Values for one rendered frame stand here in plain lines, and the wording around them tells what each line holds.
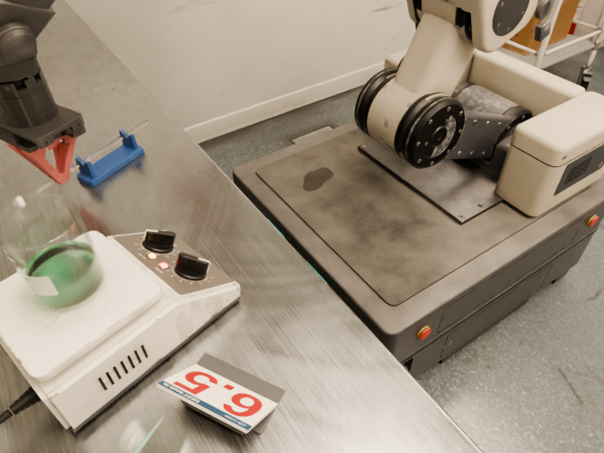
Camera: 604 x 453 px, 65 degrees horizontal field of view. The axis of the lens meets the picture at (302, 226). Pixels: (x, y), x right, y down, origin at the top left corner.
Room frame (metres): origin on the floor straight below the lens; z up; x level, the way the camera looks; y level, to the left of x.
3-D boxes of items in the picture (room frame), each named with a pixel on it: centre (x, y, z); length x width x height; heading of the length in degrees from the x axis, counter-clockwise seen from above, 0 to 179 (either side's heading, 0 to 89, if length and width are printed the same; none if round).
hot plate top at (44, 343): (0.26, 0.21, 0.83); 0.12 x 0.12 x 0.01; 47
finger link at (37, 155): (0.51, 0.33, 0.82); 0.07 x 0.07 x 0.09; 57
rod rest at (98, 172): (0.57, 0.28, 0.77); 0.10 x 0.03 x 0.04; 148
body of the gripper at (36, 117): (0.51, 0.32, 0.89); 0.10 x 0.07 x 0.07; 57
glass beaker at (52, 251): (0.28, 0.21, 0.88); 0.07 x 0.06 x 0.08; 40
